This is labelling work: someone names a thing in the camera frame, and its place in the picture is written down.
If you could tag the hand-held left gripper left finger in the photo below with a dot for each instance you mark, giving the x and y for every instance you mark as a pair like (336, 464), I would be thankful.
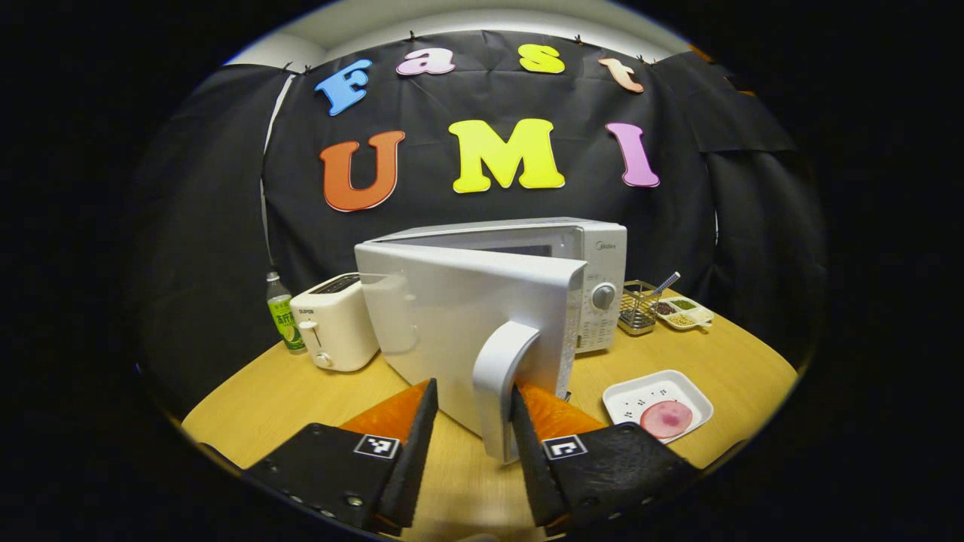
(410, 467)

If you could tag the white microwave oven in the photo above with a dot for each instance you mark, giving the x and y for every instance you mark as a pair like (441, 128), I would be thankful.
(452, 316)

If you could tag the white toaster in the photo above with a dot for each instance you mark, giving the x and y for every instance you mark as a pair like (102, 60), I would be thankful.
(339, 331)

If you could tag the green drink bottle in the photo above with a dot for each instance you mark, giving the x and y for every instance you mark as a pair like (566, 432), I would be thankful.
(285, 324)

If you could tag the white divided spice dish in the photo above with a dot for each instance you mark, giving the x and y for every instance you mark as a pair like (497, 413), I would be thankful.
(685, 312)

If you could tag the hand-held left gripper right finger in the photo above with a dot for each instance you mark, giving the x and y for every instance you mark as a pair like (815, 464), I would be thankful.
(538, 482)

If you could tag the pink ham slice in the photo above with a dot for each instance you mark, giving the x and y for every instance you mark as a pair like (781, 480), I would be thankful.
(666, 419)

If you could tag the white food plate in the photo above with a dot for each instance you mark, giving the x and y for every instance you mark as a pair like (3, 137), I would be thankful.
(648, 388)

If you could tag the black backdrop cloth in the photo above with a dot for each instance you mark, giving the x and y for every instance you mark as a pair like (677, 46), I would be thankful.
(527, 98)

